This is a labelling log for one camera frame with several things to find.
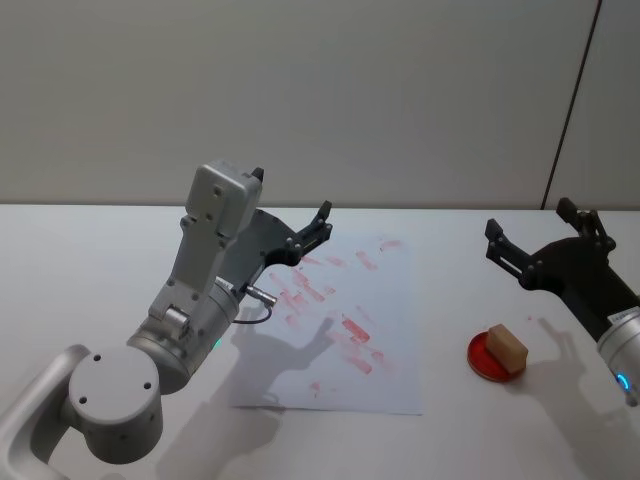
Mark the white paper with red prints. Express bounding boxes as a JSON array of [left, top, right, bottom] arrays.
[[229, 232, 426, 416]]

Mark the beige block stamp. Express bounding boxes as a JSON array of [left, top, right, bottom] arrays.
[[487, 323, 530, 374]]

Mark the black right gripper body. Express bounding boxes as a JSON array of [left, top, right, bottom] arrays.
[[519, 238, 640, 342]]

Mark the thin dark gripper cable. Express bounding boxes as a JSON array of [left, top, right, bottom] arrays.
[[232, 285, 280, 326]]

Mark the round red ink pad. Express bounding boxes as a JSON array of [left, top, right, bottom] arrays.
[[467, 330, 526, 384]]

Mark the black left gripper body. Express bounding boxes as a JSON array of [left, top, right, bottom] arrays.
[[216, 207, 302, 299]]

